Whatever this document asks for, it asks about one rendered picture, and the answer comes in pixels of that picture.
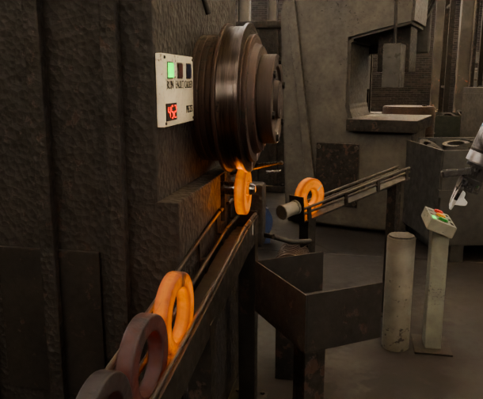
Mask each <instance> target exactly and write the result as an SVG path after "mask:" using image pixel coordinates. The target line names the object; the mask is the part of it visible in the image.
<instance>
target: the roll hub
mask: <svg viewBox="0 0 483 399"><path fill-rule="evenodd" d="M279 57H280V56H279V55H278V54H263V55H262V56H261V59H260V62H259V65H258V70H257V84H256V120H257V133H258V136H259V140H260V141H261V142H262V143H277V141H276V135H277V132H278V135H280V132H281V126H282V125H281V119H282V118H283V88H282V83H283V70H282V64H279ZM274 70H276V72H277V76H276V78H274V77H273V71H274ZM272 112H276V118H275V119H274V120H273V119H272Z"/></svg>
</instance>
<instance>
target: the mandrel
mask: <svg viewBox="0 0 483 399"><path fill-rule="evenodd" d="M234 182H235V181H220V184H221V194H226V195H234ZM255 192H256V185H255V184H253V183H251V182H248V183H247V187H246V195H247V196H250V195H252V194H253V193H255Z"/></svg>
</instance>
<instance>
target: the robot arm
mask: <svg viewBox="0 0 483 399"><path fill-rule="evenodd" d="M466 159H468V160H467V162H466V163H467V164H469V165H470V167H467V168H461V169H444V170H443V171H441V172H440V173H441V177H443V178H449V177H456V176H460V177H459V178H458V180H457V183H456V185H455V187H454V191H453V193H452V195H451V200H450V202H449V209H450V210H451V209H452V208H453V206H454V205H460V206H466V205H467V201H466V200H465V199H464V197H465V194H466V193H465V192H464V191H463V190H465V191H467V192H469V193H471V194H472V193H473V194H475V195H477V194H478V193H479V191H480V189H481V186H482V185H483V183H482V182H483V123H482V125H481V126H480V129H479V132H478V133H477V136H476V138H475V140H474V141H473V144H472V146H471V147H470V151H469V153H468V154H467V156H466ZM478 186H480V188H479V190H478V192H477V188H478Z"/></svg>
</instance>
